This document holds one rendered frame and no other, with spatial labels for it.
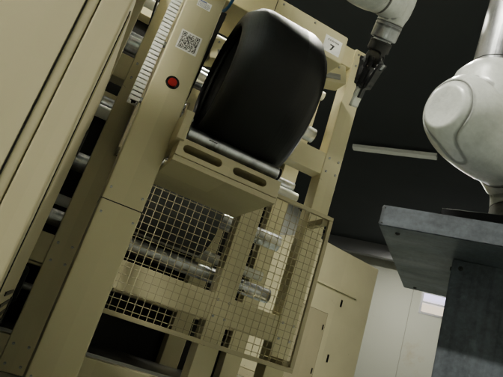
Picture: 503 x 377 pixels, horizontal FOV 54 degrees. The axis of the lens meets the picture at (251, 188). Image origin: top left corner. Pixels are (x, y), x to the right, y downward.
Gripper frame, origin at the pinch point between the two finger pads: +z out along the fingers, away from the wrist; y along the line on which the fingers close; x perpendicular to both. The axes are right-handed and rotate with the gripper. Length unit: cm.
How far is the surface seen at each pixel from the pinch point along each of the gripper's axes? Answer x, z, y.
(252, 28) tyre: 41.5, -9.1, 10.6
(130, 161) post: 70, 40, 0
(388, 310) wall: -798, 524, 576
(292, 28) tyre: 27.8, -13.4, 10.9
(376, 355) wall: -766, 615, 520
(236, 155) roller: 39.3, 28.6, -5.9
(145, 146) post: 66, 35, 3
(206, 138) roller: 50, 26, -3
